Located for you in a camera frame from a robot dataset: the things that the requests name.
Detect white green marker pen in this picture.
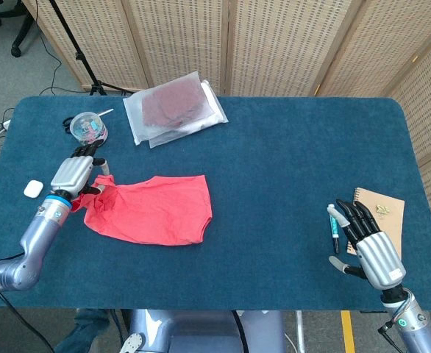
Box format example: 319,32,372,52
327,205,341,254

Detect silver perforated robot bracket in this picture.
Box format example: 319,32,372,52
121,332,145,353

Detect black handled scissors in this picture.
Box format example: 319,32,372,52
61,108,114,136

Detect silver table leg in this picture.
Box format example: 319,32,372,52
295,310,307,353

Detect blue felt table mat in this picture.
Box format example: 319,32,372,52
0,96,431,312

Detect red t-shirt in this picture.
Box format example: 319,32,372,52
70,174,213,246

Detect kraft spiral notebook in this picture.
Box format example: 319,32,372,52
346,187,406,258

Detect black tripod stand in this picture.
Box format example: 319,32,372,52
48,0,135,97

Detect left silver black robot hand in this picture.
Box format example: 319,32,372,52
49,140,110,202

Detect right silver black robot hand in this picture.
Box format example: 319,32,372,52
326,199,407,290

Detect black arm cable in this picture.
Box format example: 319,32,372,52
376,321,406,353
0,253,57,353

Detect white earbud case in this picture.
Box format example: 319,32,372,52
23,179,44,199

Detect black office chair base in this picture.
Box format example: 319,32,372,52
0,0,36,58

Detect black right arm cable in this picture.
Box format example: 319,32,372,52
376,321,406,353

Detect clear plastic jar of clips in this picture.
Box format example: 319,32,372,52
69,111,109,147

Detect person leg in jeans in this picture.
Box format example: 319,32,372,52
53,308,123,353

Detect clear bag with maroon garment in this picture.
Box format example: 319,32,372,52
122,77,216,145

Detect wicker folding screen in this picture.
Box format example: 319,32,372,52
22,0,431,332

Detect white bagged garment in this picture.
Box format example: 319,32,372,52
149,79,229,149

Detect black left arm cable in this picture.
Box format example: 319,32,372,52
0,253,57,353

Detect blue-grey robot torso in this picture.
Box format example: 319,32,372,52
121,309,286,353

